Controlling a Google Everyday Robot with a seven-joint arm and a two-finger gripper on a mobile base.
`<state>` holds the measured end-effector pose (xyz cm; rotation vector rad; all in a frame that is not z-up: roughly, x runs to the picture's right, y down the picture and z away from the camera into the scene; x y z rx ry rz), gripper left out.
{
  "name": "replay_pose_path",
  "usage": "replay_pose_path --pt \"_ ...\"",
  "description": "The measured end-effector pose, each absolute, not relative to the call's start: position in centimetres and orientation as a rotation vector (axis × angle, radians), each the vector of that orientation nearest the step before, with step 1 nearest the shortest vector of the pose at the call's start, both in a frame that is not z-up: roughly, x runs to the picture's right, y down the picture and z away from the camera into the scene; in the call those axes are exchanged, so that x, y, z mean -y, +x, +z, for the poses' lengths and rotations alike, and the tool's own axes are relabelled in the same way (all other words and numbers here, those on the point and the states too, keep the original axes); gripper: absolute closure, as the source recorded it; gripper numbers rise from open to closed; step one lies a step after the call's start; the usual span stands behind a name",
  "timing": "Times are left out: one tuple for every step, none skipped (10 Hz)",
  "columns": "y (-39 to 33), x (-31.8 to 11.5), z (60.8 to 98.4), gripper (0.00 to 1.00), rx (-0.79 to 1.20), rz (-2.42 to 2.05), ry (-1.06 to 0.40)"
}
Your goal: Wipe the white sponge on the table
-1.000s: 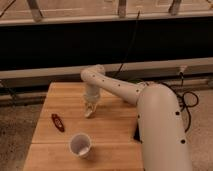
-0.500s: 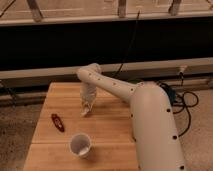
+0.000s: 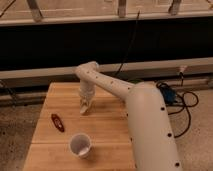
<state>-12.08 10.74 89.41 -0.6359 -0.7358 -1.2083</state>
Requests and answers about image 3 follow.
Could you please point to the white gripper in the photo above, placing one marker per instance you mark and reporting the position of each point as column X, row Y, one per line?
column 86, row 92

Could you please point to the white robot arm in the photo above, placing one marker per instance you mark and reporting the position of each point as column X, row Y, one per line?
column 150, row 130

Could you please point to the dark red oblong object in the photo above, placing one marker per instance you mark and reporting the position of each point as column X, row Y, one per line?
column 57, row 122

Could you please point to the white paper cup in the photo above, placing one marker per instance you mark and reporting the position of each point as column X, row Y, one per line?
column 80, row 145

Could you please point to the black window ledge panel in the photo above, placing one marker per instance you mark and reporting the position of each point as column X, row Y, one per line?
column 63, row 45

